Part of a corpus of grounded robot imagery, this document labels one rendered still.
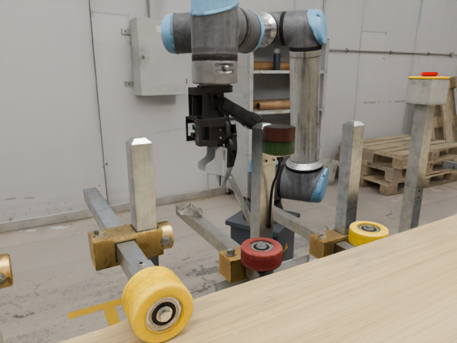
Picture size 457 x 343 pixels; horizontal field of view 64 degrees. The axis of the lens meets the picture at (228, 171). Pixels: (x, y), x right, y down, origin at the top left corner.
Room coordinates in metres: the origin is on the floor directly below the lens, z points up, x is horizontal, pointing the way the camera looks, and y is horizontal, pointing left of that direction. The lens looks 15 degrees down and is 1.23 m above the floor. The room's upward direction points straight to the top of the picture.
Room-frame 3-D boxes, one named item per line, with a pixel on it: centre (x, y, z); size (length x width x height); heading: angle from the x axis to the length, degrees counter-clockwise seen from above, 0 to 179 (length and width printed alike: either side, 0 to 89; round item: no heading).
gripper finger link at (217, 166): (0.74, 0.02, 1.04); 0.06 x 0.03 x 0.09; 120
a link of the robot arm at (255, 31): (0.86, -0.01, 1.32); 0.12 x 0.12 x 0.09; 65
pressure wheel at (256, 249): (0.65, -0.06, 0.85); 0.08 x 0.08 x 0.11
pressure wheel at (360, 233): (0.73, -0.30, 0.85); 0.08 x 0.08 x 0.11
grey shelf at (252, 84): (3.68, -0.47, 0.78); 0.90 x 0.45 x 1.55; 119
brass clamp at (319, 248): (0.83, -0.27, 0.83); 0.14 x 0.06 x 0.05; 120
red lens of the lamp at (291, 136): (0.67, -0.09, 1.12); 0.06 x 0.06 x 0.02
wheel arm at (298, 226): (0.90, -0.21, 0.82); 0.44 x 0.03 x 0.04; 30
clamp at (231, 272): (0.70, -0.05, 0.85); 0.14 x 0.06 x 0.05; 120
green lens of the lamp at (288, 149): (0.67, -0.09, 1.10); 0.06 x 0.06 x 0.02
